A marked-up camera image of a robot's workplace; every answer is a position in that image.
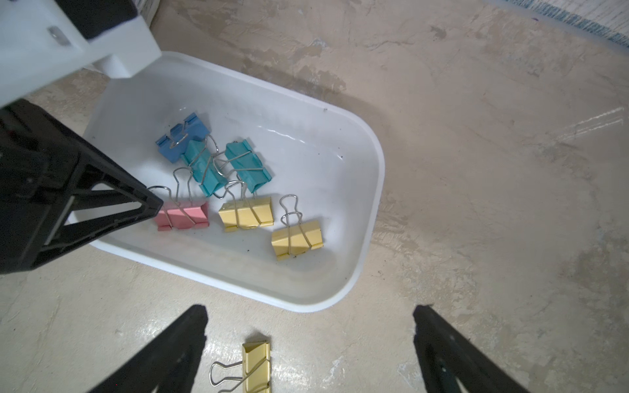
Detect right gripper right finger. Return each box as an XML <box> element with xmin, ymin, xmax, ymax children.
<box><xmin>413</xmin><ymin>306</ymin><xmax>527</xmax><ymax>392</ymax></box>

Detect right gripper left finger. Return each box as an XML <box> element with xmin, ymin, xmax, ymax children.
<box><xmin>91</xmin><ymin>305</ymin><xmax>208</xmax><ymax>392</ymax></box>

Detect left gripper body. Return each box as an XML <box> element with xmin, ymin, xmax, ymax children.
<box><xmin>1</xmin><ymin>0</ymin><xmax>162</xmax><ymax>106</ymax></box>

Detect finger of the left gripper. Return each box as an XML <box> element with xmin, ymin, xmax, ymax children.
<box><xmin>1</xmin><ymin>99</ymin><xmax>163</xmax><ymax>274</ymax></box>

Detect yellow binder clip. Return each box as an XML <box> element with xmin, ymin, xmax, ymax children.
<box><xmin>271</xmin><ymin>194</ymin><xmax>324</xmax><ymax>261</ymax></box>
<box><xmin>209</xmin><ymin>341</ymin><xmax>271</xmax><ymax>393</ymax></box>
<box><xmin>219</xmin><ymin>180</ymin><xmax>275</xmax><ymax>233</ymax></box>

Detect blue binder clip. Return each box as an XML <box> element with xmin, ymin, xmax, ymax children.
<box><xmin>156</xmin><ymin>113</ymin><xmax>211</xmax><ymax>163</ymax></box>

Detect pink binder clip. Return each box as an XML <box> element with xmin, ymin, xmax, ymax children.
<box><xmin>146</xmin><ymin>166</ymin><xmax>211</xmax><ymax>232</ymax></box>

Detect teal binder clip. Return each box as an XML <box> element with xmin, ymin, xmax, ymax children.
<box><xmin>213</xmin><ymin>140</ymin><xmax>272</xmax><ymax>194</ymax></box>
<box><xmin>181</xmin><ymin>135</ymin><xmax>228</xmax><ymax>197</ymax></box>

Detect white plastic storage box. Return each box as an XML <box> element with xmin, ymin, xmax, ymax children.
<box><xmin>84</xmin><ymin>52</ymin><xmax>385</xmax><ymax>312</ymax></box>

